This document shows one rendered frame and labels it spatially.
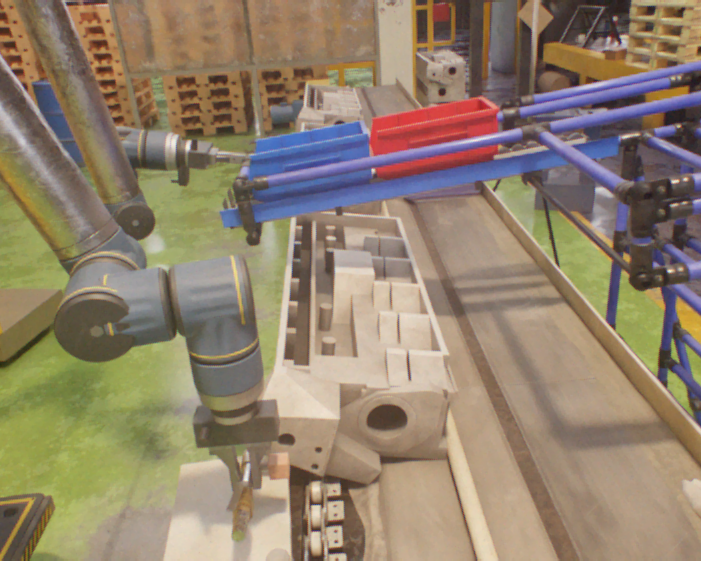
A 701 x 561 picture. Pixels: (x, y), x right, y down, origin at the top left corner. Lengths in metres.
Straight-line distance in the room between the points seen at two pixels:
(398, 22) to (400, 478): 6.23
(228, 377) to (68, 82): 0.98
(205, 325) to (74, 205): 0.27
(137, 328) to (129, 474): 1.87
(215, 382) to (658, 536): 0.81
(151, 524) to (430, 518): 1.42
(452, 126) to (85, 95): 0.88
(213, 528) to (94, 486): 1.54
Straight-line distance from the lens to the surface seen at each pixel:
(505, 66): 12.16
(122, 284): 0.95
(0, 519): 2.22
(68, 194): 1.06
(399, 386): 1.32
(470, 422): 1.53
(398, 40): 7.27
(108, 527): 2.59
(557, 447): 1.49
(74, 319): 0.94
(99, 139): 1.78
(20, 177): 1.06
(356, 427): 1.34
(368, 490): 1.36
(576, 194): 5.13
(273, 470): 1.17
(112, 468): 2.84
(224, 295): 0.93
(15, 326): 3.79
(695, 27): 6.81
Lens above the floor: 1.67
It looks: 25 degrees down
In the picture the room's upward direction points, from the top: 5 degrees counter-clockwise
